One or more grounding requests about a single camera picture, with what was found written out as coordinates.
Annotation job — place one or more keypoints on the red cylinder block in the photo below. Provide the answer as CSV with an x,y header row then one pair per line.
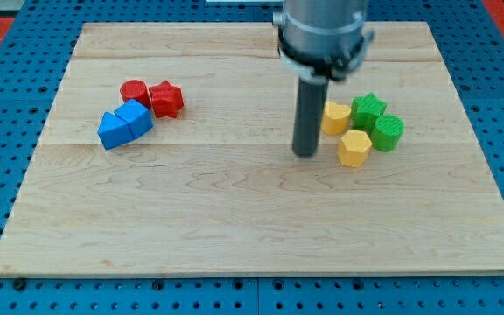
x,y
135,90

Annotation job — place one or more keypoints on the yellow heart block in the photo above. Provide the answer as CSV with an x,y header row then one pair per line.
x,y
335,118

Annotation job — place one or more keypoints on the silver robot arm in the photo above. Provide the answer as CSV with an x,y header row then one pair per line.
x,y
322,40

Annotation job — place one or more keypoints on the blue pentagon block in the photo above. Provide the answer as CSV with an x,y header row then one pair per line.
x,y
137,116

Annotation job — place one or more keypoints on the green cylinder block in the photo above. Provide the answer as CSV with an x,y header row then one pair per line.
x,y
387,132

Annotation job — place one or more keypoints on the blue triangle block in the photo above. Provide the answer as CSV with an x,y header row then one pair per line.
x,y
113,131

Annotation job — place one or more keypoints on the light wooden board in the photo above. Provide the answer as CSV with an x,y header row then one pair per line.
x,y
217,191

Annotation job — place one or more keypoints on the yellow hexagon block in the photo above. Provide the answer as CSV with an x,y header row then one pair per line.
x,y
354,148

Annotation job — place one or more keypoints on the green star block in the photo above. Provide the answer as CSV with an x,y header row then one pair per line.
x,y
366,110

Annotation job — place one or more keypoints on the red star block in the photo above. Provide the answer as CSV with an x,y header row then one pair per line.
x,y
166,99

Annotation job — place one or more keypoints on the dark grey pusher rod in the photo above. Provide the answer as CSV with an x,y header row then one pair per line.
x,y
310,103

